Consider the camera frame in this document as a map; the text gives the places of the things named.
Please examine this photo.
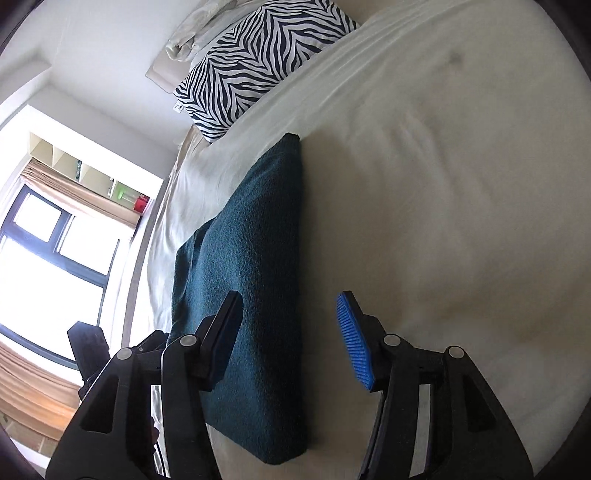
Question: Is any zebra print pillow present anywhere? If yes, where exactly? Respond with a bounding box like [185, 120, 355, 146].
[174, 0, 362, 144]

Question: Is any crumpled white duvet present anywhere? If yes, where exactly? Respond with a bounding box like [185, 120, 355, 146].
[165, 0, 241, 63]

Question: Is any white cubby shelf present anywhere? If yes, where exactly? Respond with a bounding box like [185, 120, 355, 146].
[28, 131, 153, 213]

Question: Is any beige bed with sheet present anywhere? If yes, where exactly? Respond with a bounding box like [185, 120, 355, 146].
[134, 0, 591, 480]

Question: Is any dark framed window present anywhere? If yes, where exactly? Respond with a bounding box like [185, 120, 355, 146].
[0, 182, 122, 370]

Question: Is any dark green fleece garment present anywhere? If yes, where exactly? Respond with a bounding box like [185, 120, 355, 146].
[166, 133, 310, 466]

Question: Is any beige curtain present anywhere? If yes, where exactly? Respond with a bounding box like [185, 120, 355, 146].
[21, 159, 141, 227]

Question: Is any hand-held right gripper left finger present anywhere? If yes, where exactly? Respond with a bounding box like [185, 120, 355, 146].
[46, 290, 244, 480]

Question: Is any beige padded headboard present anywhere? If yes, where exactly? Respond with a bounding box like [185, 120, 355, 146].
[146, 46, 195, 88]

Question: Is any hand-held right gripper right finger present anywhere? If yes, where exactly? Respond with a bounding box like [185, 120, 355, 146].
[336, 290, 536, 480]

